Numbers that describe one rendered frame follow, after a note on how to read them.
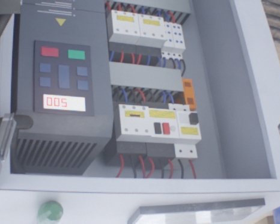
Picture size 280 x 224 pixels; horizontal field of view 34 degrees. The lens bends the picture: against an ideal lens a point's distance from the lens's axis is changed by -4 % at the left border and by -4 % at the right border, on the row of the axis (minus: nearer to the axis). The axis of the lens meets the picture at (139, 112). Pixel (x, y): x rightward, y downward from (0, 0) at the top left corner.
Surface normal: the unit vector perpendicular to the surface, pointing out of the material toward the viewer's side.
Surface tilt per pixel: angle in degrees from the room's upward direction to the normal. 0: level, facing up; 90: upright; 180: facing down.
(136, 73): 90
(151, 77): 90
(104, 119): 25
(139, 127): 90
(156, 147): 90
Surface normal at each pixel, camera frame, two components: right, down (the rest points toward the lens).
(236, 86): -0.93, -0.07
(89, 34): 0.36, -0.44
